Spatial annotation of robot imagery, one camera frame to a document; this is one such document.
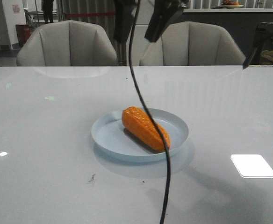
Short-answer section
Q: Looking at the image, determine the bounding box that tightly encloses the light blue round plate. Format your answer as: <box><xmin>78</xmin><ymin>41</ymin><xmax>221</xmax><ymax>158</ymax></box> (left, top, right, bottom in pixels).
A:
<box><xmin>91</xmin><ymin>108</ymin><xmax>189</xmax><ymax>163</ymax></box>

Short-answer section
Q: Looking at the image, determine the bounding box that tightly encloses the grey upholstered chair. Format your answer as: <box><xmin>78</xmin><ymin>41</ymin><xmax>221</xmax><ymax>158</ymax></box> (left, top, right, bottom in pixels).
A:
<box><xmin>139</xmin><ymin>21</ymin><xmax>245</xmax><ymax>66</ymax></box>
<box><xmin>16</xmin><ymin>20</ymin><xmax>117</xmax><ymax>67</ymax></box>

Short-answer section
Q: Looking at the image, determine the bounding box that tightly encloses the left grey upholstered chair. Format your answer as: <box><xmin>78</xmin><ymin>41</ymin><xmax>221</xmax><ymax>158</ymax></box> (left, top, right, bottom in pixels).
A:
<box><xmin>16</xmin><ymin>20</ymin><xmax>117</xmax><ymax>67</ymax></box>

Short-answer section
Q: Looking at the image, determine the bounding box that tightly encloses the white cabinet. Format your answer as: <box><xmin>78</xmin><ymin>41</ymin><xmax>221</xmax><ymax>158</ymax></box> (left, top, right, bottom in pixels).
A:
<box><xmin>131</xmin><ymin>0</ymin><xmax>164</xmax><ymax>66</ymax></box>

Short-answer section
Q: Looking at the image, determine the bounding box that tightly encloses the right grey upholstered chair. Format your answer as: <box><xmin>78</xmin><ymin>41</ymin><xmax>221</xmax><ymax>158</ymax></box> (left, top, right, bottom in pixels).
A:
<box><xmin>139</xmin><ymin>21</ymin><xmax>245</xmax><ymax>66</ymax></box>

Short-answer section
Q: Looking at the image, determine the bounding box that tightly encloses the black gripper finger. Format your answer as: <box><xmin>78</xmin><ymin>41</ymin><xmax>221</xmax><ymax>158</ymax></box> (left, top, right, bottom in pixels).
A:
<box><xmin>144</xmin><ymin>0</ymin><xmax>189</xmax><ymax>42</ymax></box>
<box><xmin>114</xmin><ymin>0</ymin><xmax>137</xmax><ymax>43</ymax></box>

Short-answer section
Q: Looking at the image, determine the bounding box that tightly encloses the black cable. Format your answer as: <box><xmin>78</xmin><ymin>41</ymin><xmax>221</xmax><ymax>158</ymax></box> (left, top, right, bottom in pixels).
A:
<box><xmin>128</xmin><ymin>0</ymin><xmax>172</xmax><ymax>224</ymax></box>

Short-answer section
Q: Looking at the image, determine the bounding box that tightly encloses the orange corn cob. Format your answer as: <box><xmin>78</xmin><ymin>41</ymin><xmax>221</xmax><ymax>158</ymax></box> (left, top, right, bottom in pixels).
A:
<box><xmin>122</xmin><ymin>106</ymin><xmax>165</xmax><ymax>152</ymax></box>

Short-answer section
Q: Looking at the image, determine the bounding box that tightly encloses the red barrier belt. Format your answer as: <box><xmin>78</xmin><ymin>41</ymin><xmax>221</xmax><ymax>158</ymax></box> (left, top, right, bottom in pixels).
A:
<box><xmin>65</xmin><ymin>12</ymin><xmax>115</xmax><ymax>18</ymax></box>

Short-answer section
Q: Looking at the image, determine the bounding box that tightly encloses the person in background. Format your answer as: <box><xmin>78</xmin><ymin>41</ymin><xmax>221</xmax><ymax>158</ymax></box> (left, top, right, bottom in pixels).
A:
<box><xmin>41</xmin><ymin>0</ymin><xmax>54</xmax><ymax>24</ymax></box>

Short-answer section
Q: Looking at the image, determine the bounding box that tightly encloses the fruit bowl on counter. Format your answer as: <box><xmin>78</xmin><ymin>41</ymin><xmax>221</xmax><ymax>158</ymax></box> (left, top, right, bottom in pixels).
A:
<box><xmin>222</xmin><ymin>0</ymin><xmax>243</xmax><ymax>9</ymax></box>

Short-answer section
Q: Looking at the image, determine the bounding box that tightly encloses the red bin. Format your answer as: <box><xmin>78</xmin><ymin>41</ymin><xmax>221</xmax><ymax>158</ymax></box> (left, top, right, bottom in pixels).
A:
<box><xmin>15</xmin><ymin>24</ymin><xmax>30</xmax><ymax>47</ymax></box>

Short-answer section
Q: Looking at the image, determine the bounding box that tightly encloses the dark armchair at right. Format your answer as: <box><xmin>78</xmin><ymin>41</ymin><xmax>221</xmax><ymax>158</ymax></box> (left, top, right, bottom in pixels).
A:
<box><xmin>243</xmin><ymin>22</ymin><xmax>273</xmax><ymax>68</ymax></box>

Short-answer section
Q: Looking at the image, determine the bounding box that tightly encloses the dark grey counter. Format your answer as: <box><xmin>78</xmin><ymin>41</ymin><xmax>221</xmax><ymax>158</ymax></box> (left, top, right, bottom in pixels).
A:
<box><xmin>173</xmin><ymin>11</ymin><xmax>273</xmax><ymax>64</ymax></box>

